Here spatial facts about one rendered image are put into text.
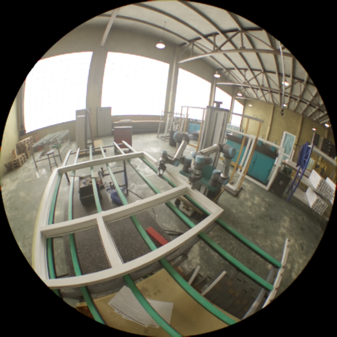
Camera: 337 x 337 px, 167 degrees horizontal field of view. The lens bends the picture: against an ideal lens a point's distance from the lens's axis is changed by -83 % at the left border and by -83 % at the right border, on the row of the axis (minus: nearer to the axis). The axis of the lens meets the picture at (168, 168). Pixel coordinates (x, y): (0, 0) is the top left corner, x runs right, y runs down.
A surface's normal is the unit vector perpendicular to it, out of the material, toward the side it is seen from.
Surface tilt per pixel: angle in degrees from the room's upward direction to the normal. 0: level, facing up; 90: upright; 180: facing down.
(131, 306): 0
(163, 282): 0
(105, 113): 90
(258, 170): 90
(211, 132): 90
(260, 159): 90
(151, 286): 0
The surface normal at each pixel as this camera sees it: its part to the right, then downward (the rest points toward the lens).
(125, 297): 0.10, -0.88
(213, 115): -0.70, 0.27
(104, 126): 0.59, 0.42
